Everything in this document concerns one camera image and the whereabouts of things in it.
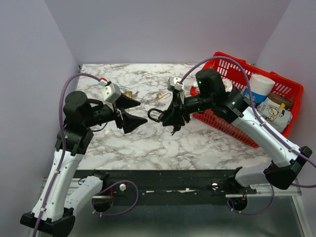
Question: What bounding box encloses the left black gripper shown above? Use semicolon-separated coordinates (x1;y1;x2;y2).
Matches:
84;91;148;133

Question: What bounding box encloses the white lotion bottle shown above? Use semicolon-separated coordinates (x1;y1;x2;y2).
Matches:
190;81;199;96

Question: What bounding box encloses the white toilet paper roll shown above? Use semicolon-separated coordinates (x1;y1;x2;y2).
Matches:
249;74;275;104

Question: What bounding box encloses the brown round container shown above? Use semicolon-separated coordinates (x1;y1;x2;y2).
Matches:
268;93;294;110

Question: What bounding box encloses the black padlock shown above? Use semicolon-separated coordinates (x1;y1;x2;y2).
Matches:
147;108;166;123

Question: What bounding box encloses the small brass padlock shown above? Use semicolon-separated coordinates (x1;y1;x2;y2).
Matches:
156;93;171;100

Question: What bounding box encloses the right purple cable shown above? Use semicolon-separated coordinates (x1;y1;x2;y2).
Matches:
179;56;316;188

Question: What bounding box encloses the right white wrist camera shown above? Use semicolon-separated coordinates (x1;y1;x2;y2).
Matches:
167;77;184;91

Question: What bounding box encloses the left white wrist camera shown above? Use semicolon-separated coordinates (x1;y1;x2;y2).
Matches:
99;78;121;104

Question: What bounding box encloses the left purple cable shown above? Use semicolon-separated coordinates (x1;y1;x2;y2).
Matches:
32;73;107;237

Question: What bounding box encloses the white printed bag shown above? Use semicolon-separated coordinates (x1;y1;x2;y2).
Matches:
256;97;293;132

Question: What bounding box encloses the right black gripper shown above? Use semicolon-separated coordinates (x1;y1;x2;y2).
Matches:
162;91;214;127

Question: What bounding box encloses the purple cable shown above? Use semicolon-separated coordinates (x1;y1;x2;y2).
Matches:
179;56;316;188
32;73;107;237

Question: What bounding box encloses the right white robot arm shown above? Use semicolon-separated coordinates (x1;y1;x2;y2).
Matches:
158;69;312;194

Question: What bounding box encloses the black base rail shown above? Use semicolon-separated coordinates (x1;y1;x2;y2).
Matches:
74;169;272;206

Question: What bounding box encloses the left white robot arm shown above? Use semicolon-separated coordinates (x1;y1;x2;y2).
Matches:
20;91;147;237

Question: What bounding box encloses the red plastic basket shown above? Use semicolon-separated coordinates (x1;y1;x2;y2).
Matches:
193;52;304;148

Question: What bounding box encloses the large brass padlock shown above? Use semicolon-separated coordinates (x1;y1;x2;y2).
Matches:
124;91;133;98

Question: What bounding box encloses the white round lid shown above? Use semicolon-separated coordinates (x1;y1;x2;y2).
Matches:
222;79;234;93

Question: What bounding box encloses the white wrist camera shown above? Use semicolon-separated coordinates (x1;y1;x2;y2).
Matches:
99;78;121;104
167;77;184;91

